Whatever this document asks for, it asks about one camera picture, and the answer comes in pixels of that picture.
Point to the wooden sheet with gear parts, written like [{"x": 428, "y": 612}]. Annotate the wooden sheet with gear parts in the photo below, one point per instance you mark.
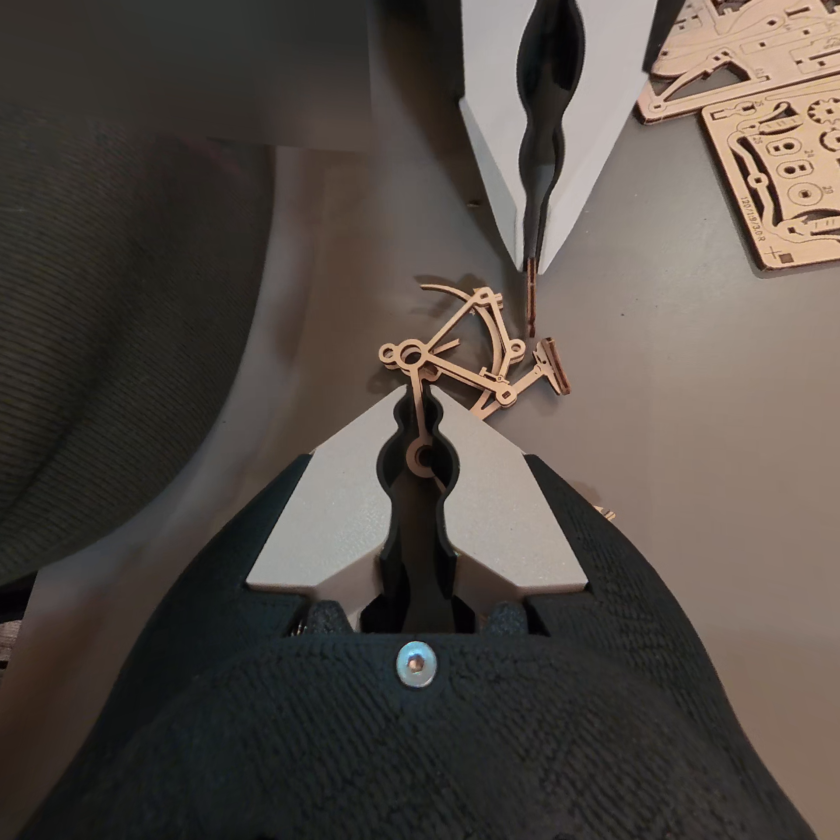
[{"x": 830, "y": 200}]

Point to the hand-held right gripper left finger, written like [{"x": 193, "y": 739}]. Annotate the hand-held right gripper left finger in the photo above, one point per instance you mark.
[{"x": 328, "y": 518}]

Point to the wooden sheet with rectangular slots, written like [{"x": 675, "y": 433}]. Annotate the wooden sheet with rectangular slots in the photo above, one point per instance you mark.
[{"x": 695, "y": 33}]

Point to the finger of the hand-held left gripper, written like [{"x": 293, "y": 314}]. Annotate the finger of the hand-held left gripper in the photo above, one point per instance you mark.
[
  {"x": 604, "y": 98},
  {"x": 492, "y": 98}
]

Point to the loose wooden part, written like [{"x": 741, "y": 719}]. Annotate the loose wooden part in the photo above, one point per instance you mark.
[{"x": 604, "y": 513}]

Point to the small wooden part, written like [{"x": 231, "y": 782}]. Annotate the small wooden part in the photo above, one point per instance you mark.
[{"x": 531, "y": 302}]

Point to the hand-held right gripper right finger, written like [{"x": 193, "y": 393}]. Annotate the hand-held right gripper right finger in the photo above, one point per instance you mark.
[{"x": 518, "y": 518}]

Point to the wooden model assembly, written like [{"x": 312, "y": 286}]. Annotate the wooden model assembly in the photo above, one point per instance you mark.
[{"x": 551, "y": 367}]

